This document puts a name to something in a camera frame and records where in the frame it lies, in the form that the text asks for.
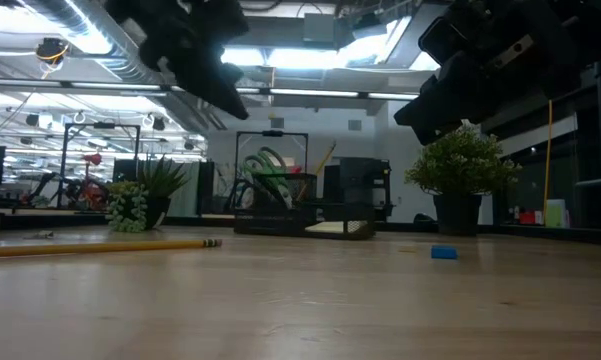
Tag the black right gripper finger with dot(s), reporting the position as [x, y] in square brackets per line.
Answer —
[432, 134]
[445, 100]

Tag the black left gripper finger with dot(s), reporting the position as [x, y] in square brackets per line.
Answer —
[205, 74]
[220, 100]

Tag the yellow pencil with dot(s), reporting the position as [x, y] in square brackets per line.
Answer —
[105, 247]
[326, 159]

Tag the blue eraser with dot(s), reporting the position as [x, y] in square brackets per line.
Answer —
[444, 252]

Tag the yellow sticky note pad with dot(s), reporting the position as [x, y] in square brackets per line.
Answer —
[330, 227]

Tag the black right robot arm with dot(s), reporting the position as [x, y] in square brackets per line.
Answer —
[597, 20]

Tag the black mesh desk organizer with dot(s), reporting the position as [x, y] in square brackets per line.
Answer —
[280, 220]

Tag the bushy plant in black pot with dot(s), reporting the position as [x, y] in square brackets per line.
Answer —
[460, 165]

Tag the black cabinet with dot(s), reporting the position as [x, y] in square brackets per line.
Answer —
[360, 180]

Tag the ceiling light strip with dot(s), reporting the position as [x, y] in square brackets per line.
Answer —
[310, 93]

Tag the grey curtain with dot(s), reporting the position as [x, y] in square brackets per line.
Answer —
[184, 195]

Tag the red box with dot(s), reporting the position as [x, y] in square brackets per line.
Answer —
[527, 218]

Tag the succulent plant in black pot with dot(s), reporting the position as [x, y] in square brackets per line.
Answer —
[155, 210]

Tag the red background object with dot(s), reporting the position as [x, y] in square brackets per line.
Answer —
[93, 159]

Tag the green box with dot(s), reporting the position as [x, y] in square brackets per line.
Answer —
[556, 214]

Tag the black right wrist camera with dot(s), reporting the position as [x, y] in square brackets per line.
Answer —
[440, 40]

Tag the black background rig frame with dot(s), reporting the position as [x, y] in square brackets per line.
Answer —
[272, 133]
[100, 125]

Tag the silver ventilation duct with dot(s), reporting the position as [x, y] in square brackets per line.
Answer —
[125, 60]

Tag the black table frame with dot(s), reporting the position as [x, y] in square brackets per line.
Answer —
[200, 221]

